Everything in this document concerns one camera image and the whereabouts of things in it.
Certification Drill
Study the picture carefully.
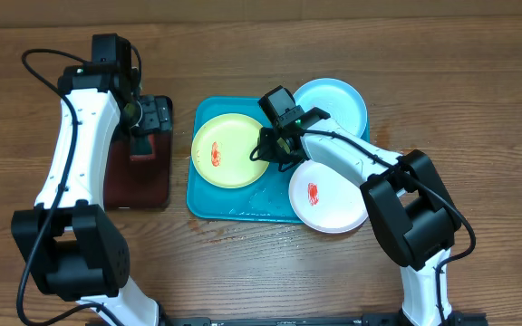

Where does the yellow-green plate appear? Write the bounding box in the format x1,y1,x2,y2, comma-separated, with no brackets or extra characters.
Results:
191,113,269,188

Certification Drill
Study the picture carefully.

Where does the white plate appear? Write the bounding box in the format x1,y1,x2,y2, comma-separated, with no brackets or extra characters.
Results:
288,160,368,234

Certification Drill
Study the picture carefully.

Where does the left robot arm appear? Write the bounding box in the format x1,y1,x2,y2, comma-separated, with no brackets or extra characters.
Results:
11,34,173,325

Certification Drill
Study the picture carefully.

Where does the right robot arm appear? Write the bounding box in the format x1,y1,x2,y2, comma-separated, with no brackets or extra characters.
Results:
250,86,469,325

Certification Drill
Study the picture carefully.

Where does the teal plastic tray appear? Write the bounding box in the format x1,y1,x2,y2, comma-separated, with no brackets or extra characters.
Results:
186,95,372,225

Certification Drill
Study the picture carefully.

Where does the black rectangular tray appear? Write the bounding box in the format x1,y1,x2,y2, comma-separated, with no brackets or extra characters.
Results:
103,101,173,210

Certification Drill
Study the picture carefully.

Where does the light blue plate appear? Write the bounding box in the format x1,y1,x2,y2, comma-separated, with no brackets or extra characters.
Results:
294,78,370,141

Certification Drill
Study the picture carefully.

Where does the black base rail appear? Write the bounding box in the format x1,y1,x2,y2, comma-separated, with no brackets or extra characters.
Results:
86,312,488,326

